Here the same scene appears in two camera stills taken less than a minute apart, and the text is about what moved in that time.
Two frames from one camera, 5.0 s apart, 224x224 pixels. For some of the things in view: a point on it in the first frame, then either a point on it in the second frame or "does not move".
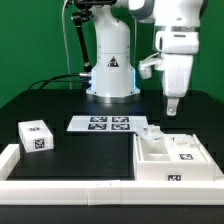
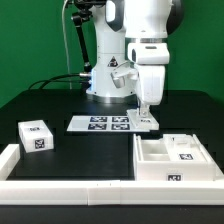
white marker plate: [107, 122] does not move
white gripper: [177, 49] -> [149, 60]
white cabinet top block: [35, 135] does not move
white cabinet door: [185, 148] does not move
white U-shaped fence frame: [107, 191] does not move
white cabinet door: [152, 132] -> [145, 123]
